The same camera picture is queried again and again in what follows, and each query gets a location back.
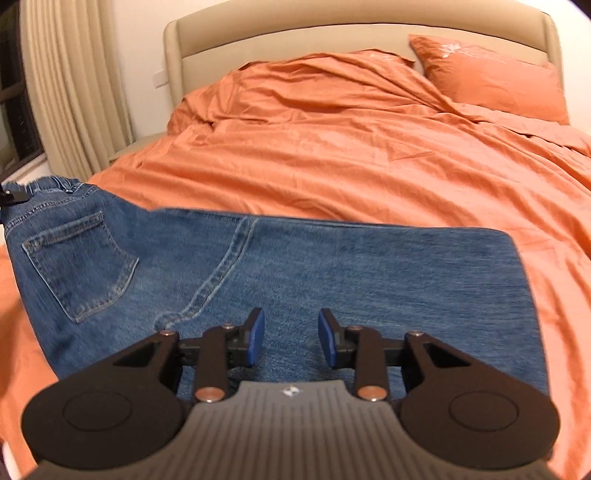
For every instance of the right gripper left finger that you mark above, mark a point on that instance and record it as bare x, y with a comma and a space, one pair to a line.
130, 405

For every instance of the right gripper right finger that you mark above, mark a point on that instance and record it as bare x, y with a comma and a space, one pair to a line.
454, 406

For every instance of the blue denim jeans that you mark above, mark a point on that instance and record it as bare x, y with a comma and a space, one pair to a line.
97, 274

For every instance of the dark framed window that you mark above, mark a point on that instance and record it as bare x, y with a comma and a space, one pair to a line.
20, 140

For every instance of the beige left nightstand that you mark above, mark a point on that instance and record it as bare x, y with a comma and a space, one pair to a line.
136, 146

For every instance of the beige curtain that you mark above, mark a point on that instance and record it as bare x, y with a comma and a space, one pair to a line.
74, 84

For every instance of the beige upholstered headboard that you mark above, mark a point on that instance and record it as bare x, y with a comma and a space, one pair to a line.
202, 47

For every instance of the orange bed duvet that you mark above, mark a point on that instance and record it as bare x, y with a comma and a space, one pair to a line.
362, 138

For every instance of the orange pillow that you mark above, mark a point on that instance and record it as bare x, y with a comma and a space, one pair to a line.
475, 75

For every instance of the white wall switch plate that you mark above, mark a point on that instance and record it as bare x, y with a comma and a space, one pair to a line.
159, 79

